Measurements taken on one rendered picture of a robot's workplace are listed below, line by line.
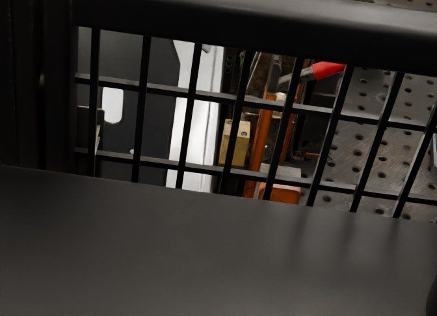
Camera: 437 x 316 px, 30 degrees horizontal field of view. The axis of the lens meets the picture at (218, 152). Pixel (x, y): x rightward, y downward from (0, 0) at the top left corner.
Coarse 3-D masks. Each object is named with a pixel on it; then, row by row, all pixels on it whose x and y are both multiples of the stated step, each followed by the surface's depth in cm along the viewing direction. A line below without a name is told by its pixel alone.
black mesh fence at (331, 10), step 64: (64, 0) 38; (128, 0) 38; (192, 0) 38; (256, 0) 38; (320, 0) 39; (64, 64) 40; (192, 64) 41; (384, 64) 39; (64, 128) 43; (384, 128) 43; (384, 192) 47
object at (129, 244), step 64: (0, 0) 38; (0, 64) 40; (0, 128) 43; (0, 192) 43; (64, 192) 44; (128, 192) 44; (192, 192) 45; (0, 256) 40; (64, 256) 40; (128, 256) 41; (192, 256) 42; (256, 256) 42; (320, 256) 43; (384, 256) 43
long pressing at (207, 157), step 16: (176, 48) 129; (192, 48) 130; (224, 48) 130; (208, 64) 127; (224, 64) 128; (208, 80) 124; (112, 96) 118; (112, 112) 116; (176, 112) 117; (192, 112) 118; (208, 112) 118; (176, 128) 115; (192, 128) 115; (208, 128) 115; (176, 144) 112; (192, 144) 113; (208, 144) 113; (176, 160) 110; (192, 160) 110; (208, 160) 110; (176, 176) 108; (192, 176) 108; (208, 176) 108
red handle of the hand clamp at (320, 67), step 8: (312, 64) 109; (320, 64) 108; (328, 64) 108; (336, 64) 107; (344, 64) 107; (304, 72) 109; (312, 72) 109; (320, 72) 108; (328, 72) 108; (336, 72) 108; (280, 80) 111; (288, 80) 110; (304, 80) 110; (312, 80) 110; (264, 88) 111; (280, 88) 111
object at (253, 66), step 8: (256, 56) 110; (264, 56) 106; (256, 64) 107; (264, 64) 107; (256, 72) 108; (264, 72) 108; (248, 80) 112; (256, 80) 109; (264, 80) 109; (248, 88) 110; (256, 88) 110; (256, 96) 111
